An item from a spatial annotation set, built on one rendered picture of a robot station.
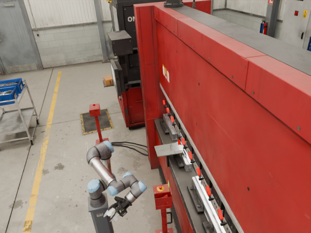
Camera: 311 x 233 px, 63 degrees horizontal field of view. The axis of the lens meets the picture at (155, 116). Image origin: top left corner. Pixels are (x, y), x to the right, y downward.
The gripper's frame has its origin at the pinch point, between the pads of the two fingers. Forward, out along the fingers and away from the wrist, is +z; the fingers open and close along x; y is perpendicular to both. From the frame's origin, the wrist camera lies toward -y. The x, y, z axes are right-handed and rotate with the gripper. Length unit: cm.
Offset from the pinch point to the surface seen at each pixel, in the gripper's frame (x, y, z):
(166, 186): 54, -41, -43
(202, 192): 52, -1, -63
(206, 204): 51, 11, -59
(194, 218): 54, 10, -44
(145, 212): 109, -96, 3
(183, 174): 56, -38, -64
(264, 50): -58, 69, -120
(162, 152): 36, -62, -63
